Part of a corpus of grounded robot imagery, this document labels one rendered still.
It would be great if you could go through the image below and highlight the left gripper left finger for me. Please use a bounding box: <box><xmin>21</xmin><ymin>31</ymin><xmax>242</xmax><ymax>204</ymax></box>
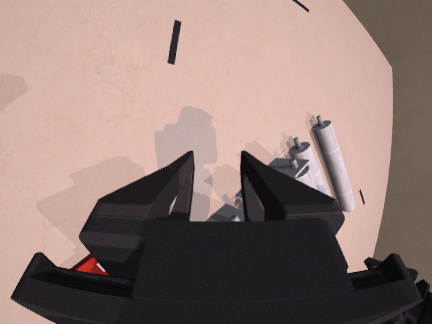
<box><xmin>89</xmin><ymin>151</ymin><xmax>195</xmax><ymax>221</ymax></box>

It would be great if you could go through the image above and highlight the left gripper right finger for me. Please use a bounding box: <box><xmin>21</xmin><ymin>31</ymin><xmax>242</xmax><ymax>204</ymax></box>
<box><xmin>240</xmin><ymin>151</ymin><xmax>345</xmax><ymax>236</ymax></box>

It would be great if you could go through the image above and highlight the red scrap tray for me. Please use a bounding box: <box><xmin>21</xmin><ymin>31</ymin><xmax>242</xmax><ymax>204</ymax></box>
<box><xmin>71</xmin><ymin>253</ymin><xmax>108</xmax><ymax>275</ymax></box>

